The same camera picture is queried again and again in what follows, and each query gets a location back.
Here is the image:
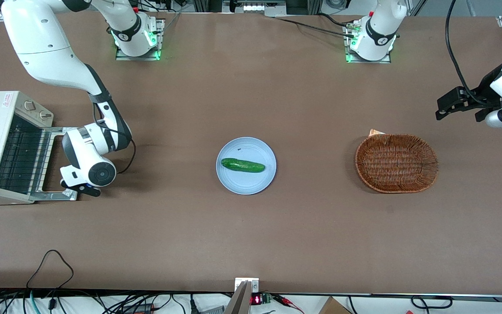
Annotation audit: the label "grey aluminium bar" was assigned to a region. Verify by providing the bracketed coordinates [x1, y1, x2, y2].
[224, 281, 252, 314]

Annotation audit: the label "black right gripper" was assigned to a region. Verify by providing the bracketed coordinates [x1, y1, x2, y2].
[61, 180, 102, 198]

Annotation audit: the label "black coiled cable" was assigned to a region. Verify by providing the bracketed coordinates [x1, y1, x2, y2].
[410, 295, 453, 310]

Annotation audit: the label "oven door with glass window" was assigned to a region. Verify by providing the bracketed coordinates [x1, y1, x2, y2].
[29, 126, 81, 202]

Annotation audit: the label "white metal mounting bracket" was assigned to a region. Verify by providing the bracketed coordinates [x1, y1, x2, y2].
[234, 277, 261, 294]

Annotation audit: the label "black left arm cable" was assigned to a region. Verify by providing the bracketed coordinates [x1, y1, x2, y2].
[445, 0, 489, 107]

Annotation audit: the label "brown wicker basket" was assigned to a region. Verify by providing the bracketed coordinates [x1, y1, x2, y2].
[355, 133, 439, 194]

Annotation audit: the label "wire oven rack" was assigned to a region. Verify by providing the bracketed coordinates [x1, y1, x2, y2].
[0, 115, 54, 195]

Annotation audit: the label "black looped thin cable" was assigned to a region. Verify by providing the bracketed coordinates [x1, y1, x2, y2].
[26, 249, 75, 291]

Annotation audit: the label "cardboard box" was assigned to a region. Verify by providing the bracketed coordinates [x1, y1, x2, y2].
[318, 296, 353, 314]

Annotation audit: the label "black cable across table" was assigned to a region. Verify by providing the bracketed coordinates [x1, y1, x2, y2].
[275, 13, 357, 38]

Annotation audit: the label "light blue round plate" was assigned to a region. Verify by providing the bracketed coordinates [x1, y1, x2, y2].
[216, 137, 277, 195]

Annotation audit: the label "red clip leads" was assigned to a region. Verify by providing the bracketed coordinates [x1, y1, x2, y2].
[272, 295, 305, 314]

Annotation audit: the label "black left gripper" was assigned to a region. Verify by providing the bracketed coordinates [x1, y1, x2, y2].
[435, 64, 502, 123]

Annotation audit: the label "green cucumber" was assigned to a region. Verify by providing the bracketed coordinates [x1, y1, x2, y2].
[220, 157, 266, 174]

